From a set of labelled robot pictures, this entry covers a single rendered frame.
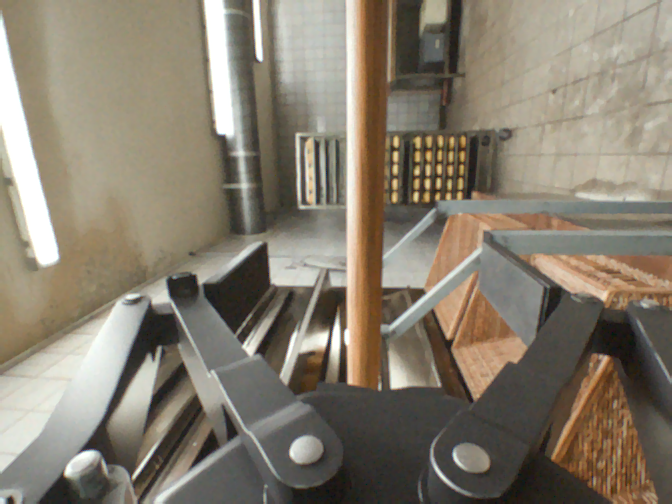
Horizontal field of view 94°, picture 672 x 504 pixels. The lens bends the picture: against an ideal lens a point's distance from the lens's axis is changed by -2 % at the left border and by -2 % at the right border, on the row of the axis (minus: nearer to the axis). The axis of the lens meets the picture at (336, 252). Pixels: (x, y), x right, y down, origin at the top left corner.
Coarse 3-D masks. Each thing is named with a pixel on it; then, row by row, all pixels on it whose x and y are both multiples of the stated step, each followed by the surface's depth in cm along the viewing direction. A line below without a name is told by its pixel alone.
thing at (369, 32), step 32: (352, 0) 21; (384, 0) 21; (352, 32) 22; (384, 32) 22; (352, 64) 22; (384, 64) 22; (352, 96) 23; (384, 96) 23; (352, 128) 23; (384, 128) 23; (352, 160) 24; (384, 160) 24; (352, 192) 25; (384, 192) 25; (352, 224) 25; (352, 256) 26; (352, 288) 27; (352, 320) 28; (352, 352) 29
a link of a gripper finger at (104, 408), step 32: (128, 320) 11; (96, 352) 9; (128, 352) 9; (96, 384) 8; (128, 384) 9; (64, 416) 7; (96, 416) 7; (128, 416) 8; (32, 448) 6; (64, 448) 6; (96, 448) 6; (128, 448) 8; (0, 480) 5; (32, 480) 5; (64, 480) 6
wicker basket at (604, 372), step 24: (600, 384) 58; (576, 408) 60; (600, 408) 59; (624, 408) 59; (576, 432) 62; (600, 432) 61; (624, 432) 60; (552, 456) 63; (576, 456) 62; (600, 456) 62; (624, 456) 62; (600, 480) 63; (624, 480) 63; (648, 480) 62
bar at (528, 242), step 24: (432, 216) 110; (408, 240) 113; (504, 240) 62; (528, 240) 61; (552, 240) 61; (576, 240) 60; (600, 240) 60; (624, 240) 60; (648, 240) 59; (384, 264) 116; (408, 312) 70; (384, 336) 69; (384, 360) 62; (384, 384) 55
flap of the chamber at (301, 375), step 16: (320, 288) 155; (320, 304) 148; (304, 320) 125; (320, 320) 142; (304, 336) 114; (320, 336) 136; (304, 352) 110; (320, 352) 131; (288, 368) 96; (304, 368) 107; (320, 368) 126; (288, 384) 90; (304, 384) 103
